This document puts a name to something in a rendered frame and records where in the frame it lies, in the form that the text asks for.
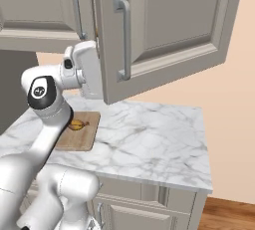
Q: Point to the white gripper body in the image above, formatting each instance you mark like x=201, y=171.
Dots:
x=88, y=68

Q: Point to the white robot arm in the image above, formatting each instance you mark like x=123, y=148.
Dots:
x=50, y=131

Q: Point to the brown roasted meat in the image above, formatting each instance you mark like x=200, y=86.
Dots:
x=77, y=125

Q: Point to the wooden cutting board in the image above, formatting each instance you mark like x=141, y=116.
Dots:
x=81, y=136

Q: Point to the grey cabinet door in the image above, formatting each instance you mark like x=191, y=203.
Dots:
x=36, y=5
x=172, y=25

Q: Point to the grey base cabinet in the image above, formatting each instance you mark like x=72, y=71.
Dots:
x=146, y=207

